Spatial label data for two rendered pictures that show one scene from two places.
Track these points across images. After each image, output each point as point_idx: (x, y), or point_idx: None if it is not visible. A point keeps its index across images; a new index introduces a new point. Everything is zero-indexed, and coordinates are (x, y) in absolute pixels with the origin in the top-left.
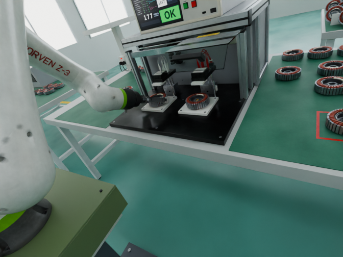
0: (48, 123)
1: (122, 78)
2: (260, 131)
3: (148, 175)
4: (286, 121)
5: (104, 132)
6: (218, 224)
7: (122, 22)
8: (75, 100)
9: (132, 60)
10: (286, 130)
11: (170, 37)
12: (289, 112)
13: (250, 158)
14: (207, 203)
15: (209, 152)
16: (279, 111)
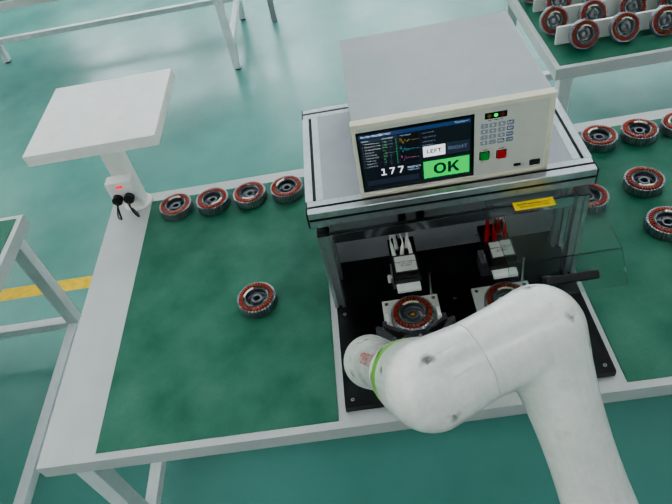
0: (65, 471)
1: (155, 247)
2: (640, 334)
3: (309, 464)
4: (657, 305)
5: (342, 431)
6: (525, 486)
7: (164, 114)
8: (75, 368)
9: (332, 247)
10: (668, 322)
11: (445, 204)
12: (647, 286)
13: (664, 383)
14: (483, 459)
15: (602, 394)
16: (634, 288)
